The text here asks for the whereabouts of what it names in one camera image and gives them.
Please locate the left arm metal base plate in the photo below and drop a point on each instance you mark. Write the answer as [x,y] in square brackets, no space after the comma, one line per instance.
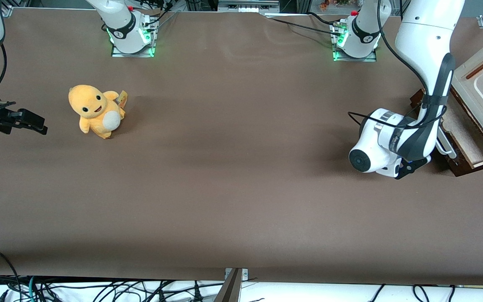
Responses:
[342,58]

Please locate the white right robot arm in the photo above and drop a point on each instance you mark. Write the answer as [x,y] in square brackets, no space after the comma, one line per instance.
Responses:
[120,16]

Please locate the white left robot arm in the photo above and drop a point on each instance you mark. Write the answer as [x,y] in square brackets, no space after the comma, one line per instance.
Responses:
[426,33]

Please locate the grey power strip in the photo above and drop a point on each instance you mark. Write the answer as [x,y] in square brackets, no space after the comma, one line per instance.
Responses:
[247,6]

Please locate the metal mounting bracket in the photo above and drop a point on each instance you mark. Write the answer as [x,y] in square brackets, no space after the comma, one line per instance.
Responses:
[233,287]

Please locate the dark wooden drawer box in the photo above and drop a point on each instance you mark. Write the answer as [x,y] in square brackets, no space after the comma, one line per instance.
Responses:
[459,171]

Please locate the yellow plush toy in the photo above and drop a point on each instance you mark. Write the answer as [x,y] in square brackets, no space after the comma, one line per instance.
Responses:
[94,109]

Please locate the brown table cover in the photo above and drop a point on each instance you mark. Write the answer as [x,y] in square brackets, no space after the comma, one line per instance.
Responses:
[241,167]

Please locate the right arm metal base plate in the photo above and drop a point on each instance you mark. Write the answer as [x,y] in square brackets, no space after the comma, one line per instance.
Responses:
[118,52]

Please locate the colourful background items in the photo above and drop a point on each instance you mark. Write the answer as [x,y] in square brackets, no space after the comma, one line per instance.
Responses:
[333,4]

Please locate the small aluminium corner bracket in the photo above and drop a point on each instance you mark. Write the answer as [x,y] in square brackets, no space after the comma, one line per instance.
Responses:
[6,10]

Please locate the yellow plush hang tag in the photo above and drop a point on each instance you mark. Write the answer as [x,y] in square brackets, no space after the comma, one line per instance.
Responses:
[123,97]

